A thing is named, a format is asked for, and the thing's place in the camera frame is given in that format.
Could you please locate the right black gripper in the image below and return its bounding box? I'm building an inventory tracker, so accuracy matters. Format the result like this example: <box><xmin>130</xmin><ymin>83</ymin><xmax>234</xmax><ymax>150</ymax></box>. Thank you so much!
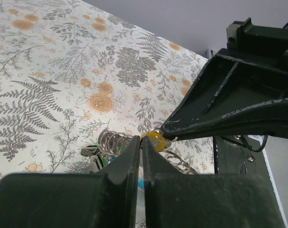
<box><xmin>161</xmin><ymin>18</ymin><xmax>288</xmax><ymax>138</ymax></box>

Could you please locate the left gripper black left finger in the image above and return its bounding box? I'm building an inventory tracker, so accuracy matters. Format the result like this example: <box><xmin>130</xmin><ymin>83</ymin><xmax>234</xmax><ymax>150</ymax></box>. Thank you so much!
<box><xmin>0</xmin><ymin>136</ymin><xmax>140</xmax><ymax>228</ymax></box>

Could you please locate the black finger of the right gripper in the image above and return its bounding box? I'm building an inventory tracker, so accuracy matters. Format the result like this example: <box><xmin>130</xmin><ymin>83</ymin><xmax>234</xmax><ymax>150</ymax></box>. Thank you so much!
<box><xmin>167</xmin><ymin>98</ymin><xmax>288</xmax><ymax>140</ymax></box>

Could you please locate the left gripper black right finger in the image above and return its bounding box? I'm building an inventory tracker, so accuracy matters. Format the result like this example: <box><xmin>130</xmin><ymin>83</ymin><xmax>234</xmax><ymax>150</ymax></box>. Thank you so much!
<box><xmin>142</xmin><ymin>137</ymin><xmax>285</xmax><ymax>228</ymax></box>

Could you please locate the green key tag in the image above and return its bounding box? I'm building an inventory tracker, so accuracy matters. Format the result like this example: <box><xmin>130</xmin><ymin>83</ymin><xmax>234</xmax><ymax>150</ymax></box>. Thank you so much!
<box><xmin>81</xmin><ymin>143</ymin><xmax>110</xmax><ymax>173</ymax></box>

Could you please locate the grey keyring with blue handle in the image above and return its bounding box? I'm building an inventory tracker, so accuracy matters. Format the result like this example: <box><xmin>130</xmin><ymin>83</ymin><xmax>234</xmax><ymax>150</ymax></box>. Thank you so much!
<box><xmin>81</xmin><ymin>127</ymin><xmax>201</xmax><ymax>190</ymax></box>

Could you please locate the yellow key tag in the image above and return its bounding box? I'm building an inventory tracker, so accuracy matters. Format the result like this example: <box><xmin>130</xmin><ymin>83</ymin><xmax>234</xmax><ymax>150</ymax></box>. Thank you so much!
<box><xmin>140</xmin><ymin>131</ymin><xmax>171</xmax><ymax>152</ymax></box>

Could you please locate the floral table mat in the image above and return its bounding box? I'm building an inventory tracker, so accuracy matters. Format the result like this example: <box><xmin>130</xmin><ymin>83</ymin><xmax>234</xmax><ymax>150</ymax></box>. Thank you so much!
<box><xmin>0</xmin><ymin>0</ymin><xmax>206</xmax><ymax>181</ymax></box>

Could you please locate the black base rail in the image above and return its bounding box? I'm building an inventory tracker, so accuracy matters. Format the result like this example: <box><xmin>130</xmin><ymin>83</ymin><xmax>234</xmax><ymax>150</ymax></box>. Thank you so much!
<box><xmin>212</xmin><ymin>134</ymin><xmax>286</xmax><ymax>228</ymax></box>

